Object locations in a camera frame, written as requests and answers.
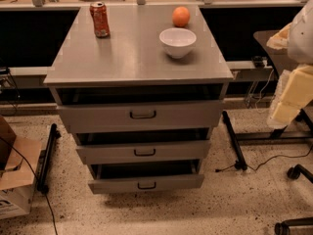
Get dark tabletop right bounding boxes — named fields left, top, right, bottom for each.
left=253, top=30, right=297, bottom=76

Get grey drawer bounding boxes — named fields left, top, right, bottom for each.
left=88, top=174, right=204, bottom=194
left=76, top=140, right=210, bottom=165
left=58, top=100, right=222, bottom=133

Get black bar floor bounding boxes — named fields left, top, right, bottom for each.
left=222, top=111, right=247, bottom=170
left=37, top=123, right=61, bottom=195

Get black bar left floor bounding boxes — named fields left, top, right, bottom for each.
left=37, top=123, right=61, bottom=195

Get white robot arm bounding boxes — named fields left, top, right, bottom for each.
left=266, top=0, right=313, bottom=129

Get grey drawer cabinet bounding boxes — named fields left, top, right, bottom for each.
left=44, top=5, right=233, bottom=180

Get red soda can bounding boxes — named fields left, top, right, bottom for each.
left=89, top=2, right=110, bottom=38

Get grey bottom drawer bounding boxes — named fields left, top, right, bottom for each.
left=88, top=174, right=204, bottom=194

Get orange fruit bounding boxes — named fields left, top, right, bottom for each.
left=172, top=6, right=190, bottom=27

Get black table frame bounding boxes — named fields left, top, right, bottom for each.
left=235, top=110, right=313, bottom=141

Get black chair caster base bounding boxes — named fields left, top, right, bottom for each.
left=274, top=164, right=313, bottom=235

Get black floor cable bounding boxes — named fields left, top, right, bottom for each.
left=0, top=136, right=59, bottom=235
left=214, top=144, right=313, bottom=174

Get grey top drawer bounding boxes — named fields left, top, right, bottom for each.
left=58, top=100, right=222, bottom=133

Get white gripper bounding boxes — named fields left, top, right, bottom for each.
left=266, top=23, right=313, bottom=129

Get cardboard box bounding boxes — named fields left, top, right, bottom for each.
left=0, top=117, right=41, bottom=219

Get grey middle drawer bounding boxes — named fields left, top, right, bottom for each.
left=76, top=140, right=210, bottom=165

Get black floor cable left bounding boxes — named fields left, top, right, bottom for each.
left=0, top=136, right=59, bottom=235

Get black bar right floor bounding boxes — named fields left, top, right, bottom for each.
left=222, top=111, right=247, bottom=170

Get black floor cable right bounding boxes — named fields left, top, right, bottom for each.
left=214, top=144, right=313, bottom=174

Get white ceramic bowl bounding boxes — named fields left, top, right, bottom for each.
left=159, top=27, right=197, bottom=59

